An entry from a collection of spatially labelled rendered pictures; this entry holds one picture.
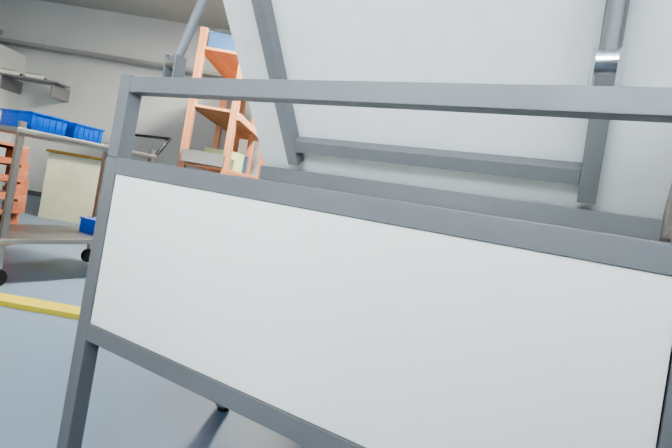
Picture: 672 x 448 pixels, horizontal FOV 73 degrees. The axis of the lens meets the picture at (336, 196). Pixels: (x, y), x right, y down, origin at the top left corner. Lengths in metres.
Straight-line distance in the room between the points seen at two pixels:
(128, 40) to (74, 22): 1.03
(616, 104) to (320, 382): 0.62
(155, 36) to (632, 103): 8.69
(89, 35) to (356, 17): 8.53
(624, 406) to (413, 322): 0.29
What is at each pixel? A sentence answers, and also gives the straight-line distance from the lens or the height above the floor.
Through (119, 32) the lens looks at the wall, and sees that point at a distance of 9.38.
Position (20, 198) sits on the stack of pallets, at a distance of 4.42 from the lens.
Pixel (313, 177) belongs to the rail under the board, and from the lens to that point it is 1.51.
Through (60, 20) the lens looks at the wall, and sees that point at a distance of 9.96.
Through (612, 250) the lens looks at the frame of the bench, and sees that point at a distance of 0.70.
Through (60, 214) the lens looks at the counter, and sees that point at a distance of 6.45.
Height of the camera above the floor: 0.78
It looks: 1 degrees up
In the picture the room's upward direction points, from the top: 10 degrees clockwise
